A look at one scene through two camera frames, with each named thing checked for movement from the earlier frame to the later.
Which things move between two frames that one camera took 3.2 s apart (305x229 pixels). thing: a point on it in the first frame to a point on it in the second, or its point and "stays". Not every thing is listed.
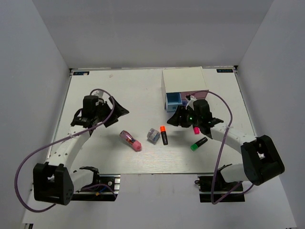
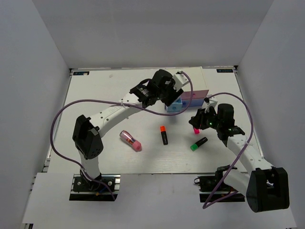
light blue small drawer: [173, 99] stays
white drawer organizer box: [182, 79] stays
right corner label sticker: [225, 70] stays
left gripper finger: [112, 120] to [174, 97]
